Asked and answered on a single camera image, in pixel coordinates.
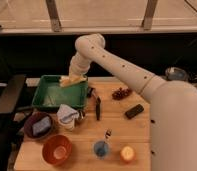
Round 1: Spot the red grapes bunch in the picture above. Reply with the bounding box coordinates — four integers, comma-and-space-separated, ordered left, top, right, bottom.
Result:
112, 88, 132, 100

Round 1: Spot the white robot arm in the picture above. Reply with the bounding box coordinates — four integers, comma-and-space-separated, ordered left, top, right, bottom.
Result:
70, 34, 197, 171

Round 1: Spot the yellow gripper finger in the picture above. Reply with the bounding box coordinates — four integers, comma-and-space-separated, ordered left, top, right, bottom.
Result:
70, 76, 87, 84

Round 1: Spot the grey bowl on side table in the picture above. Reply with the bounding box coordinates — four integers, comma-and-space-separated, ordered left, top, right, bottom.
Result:
165, 67, 188, 81

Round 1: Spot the blue measuring cup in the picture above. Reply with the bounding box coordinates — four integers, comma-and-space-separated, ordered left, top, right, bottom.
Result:
93, 129, 112, 159

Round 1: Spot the green plastic tray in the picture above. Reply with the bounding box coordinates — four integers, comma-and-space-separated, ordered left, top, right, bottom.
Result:
32, 75, 88, 111

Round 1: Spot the orange bowl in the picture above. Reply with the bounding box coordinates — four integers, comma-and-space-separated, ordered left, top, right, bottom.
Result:
42, 135, 72, 166

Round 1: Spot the black handled tool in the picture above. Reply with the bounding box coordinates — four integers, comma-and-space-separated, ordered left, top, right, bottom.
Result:
87, 87, 101, 120

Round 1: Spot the black rectangular block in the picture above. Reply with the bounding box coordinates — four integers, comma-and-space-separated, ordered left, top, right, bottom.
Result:
125, 104, 144, 119

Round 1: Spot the red yellow apple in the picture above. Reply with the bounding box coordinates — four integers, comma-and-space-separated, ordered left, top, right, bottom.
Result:
120, 146, 135, 163

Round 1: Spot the black chair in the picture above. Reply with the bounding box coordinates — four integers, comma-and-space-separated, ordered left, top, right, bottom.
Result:
0, 75, 26, 171

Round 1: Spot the purple bowl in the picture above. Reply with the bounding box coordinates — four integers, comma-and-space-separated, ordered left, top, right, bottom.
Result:
24, 112, 53, 139

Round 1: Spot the blue sponge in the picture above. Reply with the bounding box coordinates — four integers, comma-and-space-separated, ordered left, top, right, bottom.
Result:
32, 116, 51, 136

